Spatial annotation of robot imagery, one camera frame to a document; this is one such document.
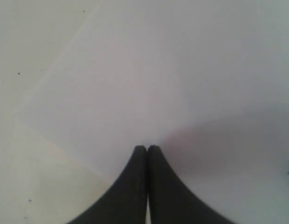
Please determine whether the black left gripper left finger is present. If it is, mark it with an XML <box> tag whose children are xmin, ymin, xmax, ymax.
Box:
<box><xmin>70</xmin><ymin>146</ymin><xmax>147</xmax><ymax>224</ymax></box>

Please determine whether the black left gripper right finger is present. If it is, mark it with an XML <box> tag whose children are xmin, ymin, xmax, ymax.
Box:
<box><xmin>147</xmin><ymin>145</ymin><xmax>232</xmax><ymax>224</ymax></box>

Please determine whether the white paper sheet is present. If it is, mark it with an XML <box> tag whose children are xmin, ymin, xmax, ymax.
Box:
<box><xmin>17</xmin><ymin>0</ymin><xmax>289</xmax><ymax>224</ymax></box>

